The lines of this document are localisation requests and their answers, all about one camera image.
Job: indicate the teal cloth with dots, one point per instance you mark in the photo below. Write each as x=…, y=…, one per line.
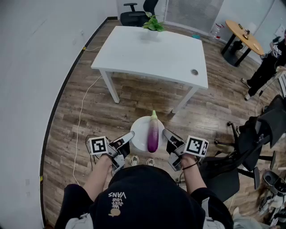
x=196, y=36

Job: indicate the white rectangular table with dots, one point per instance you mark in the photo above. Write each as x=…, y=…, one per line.
x=145, y=56

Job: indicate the black wrist band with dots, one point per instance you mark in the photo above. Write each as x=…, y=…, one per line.
x=190, y=166

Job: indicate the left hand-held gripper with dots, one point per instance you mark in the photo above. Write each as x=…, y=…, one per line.
x=98, y=145

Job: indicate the person's right forearm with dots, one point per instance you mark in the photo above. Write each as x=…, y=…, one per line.
x=194, y=179

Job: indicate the clear plastic water jug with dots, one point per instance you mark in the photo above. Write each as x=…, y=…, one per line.
x=217, y=31

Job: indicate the person's left shoe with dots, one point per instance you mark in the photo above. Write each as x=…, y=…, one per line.
x=134, y=160

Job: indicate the white wall socket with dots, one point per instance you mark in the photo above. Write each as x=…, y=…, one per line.
x=82, y=33

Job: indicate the grey round device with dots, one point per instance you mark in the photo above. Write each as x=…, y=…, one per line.
x=273, y=181

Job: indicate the white round plate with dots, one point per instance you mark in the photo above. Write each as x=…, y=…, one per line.
x=140, y=132

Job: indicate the person's black shirt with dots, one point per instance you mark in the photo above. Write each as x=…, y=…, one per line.
x=145, y=196

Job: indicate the small wooden dish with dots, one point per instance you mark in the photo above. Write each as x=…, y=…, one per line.
x=256, y=46

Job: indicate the person's shoe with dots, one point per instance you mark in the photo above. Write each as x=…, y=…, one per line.
x=134, y=160
x=150, y=162

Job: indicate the brass ornament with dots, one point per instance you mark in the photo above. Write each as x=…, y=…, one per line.
x=246, y=34

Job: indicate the person's left forearm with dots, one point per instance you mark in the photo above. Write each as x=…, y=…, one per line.
x=98, y=176

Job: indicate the person's right shoe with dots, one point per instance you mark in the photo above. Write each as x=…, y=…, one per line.
x=150, y=162

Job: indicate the black office chair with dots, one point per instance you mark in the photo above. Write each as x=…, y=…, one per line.
x=252, y=143
x=221, y=179
x=131, y=16

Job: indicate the purple eggplant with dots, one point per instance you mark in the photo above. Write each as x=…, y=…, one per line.
x=153, y=136

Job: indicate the green potted plant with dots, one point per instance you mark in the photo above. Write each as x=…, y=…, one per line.
x=153, y=24

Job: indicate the round wooden side table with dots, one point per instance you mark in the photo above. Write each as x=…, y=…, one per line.
x=236, y=31

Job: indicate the frosted glass window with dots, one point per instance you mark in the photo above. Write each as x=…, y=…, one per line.
x=194, y=11

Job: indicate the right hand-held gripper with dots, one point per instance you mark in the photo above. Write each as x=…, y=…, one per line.
x=196, y=146

